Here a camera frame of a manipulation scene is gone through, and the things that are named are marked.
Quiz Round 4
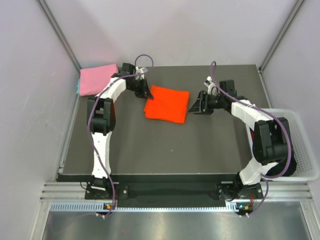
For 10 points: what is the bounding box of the orange t shirt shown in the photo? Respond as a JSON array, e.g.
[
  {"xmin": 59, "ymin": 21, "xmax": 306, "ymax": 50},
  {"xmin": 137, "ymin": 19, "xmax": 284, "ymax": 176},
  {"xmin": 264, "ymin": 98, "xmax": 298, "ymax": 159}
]
[{"xmin": 144, "ymin": 85, "xmax": 190, "ymax": 124}]

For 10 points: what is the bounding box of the black t shirt in basket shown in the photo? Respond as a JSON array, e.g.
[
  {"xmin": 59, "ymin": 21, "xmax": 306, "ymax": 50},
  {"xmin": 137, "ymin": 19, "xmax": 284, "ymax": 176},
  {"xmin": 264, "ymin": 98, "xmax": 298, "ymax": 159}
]
[{"xmin": 264, "ymin": 159, "xmax": 298, "ymax": 178}]

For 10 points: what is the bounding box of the aluminium frame post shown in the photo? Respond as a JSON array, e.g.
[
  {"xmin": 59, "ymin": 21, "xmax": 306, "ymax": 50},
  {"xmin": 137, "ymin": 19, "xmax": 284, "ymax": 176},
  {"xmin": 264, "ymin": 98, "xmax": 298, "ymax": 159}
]
[
  {"xmin": 258, "ymin": 0, "xmax": 306, "ymax": 74},
  {"xmin": 35, "ymin": 0, "xmax": 81, "ymax": 72}
]

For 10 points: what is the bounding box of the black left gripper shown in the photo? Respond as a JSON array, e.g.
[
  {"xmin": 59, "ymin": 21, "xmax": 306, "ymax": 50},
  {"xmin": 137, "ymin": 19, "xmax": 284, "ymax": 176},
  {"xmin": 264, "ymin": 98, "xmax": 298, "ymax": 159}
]
[{"xmin": 127, "ymin": 76, "xmax": 153, "ymax": 100}]

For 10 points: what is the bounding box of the right aluminium frame post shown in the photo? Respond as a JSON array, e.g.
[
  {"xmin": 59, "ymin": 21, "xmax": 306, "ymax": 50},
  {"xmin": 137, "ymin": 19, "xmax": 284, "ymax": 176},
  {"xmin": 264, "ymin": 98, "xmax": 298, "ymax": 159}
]
[{"xmin": 258, "ymin": 0, "xmax": 306, "ymax": 74}]

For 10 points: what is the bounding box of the folded pink t shirt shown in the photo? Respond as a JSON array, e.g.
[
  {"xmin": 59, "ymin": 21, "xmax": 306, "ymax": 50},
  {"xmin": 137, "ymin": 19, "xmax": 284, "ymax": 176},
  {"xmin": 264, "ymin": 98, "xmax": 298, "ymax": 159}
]
[{"xmin": 78, "ymin": 64, "xmax": 118, "ymax": 97}]

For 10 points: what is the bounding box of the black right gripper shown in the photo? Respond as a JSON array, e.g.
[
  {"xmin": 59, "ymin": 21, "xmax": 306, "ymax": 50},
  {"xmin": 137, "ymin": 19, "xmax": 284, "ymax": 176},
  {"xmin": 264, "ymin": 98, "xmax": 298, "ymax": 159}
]
[{"xmin": 188, "ymin": 90, "xmax": 225, "ymax": 115}]

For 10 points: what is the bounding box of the left aluminium frame post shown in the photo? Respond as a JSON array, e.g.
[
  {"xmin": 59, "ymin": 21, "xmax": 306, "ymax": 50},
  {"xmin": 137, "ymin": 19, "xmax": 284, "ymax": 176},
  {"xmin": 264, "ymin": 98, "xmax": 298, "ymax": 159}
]
[{"xmin": 35, "ymin": 0, "xmax": 81, "ymax": 72}]

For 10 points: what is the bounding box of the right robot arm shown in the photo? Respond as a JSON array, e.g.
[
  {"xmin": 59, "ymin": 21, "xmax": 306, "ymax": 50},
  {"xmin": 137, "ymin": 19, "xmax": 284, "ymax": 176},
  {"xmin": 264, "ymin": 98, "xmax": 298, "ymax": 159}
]
[{"xmin": 189, "ymin": 77, "xmax": 297, "ymax": 198}]

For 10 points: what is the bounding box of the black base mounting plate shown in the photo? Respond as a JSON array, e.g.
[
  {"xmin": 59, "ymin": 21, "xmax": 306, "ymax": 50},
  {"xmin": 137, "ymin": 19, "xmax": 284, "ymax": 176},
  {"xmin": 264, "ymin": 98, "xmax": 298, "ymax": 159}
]
[{"xmin": 84, "ymin": 174, "xmax": 262, "ymax": 208}]

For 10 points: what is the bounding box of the white plastic laundry basket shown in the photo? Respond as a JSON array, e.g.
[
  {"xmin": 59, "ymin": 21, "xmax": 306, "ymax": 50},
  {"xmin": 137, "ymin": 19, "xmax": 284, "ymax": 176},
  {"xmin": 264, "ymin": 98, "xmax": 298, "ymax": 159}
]
[{"xmin": 239, "ymin": 108, "xmax": 320, "ymax": 185}]

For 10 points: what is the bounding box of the grey slotted cable duct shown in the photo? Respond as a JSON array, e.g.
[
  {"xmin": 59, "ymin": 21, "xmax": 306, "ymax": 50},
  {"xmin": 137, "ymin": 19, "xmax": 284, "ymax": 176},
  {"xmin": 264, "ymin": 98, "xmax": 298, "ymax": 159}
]
[{"xmin": 50, "ymin": 202, "xmax": 250, "ymax": 213}]

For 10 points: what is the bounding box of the folded teal t shirt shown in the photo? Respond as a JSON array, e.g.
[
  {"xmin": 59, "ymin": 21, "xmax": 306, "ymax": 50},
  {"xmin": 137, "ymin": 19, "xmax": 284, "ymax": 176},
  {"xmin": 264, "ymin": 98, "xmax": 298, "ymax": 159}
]
[{"xmin": 76, "ymin": 78, "xmax": 81, "ymax": 95}]

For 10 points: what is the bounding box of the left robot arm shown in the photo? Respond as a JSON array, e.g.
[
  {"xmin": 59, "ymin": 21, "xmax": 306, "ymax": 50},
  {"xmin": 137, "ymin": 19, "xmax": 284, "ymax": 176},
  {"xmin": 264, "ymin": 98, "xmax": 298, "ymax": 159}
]
[{"xmin": 87, "ymin": 63, "xmax": 154, "ymax": 199}]

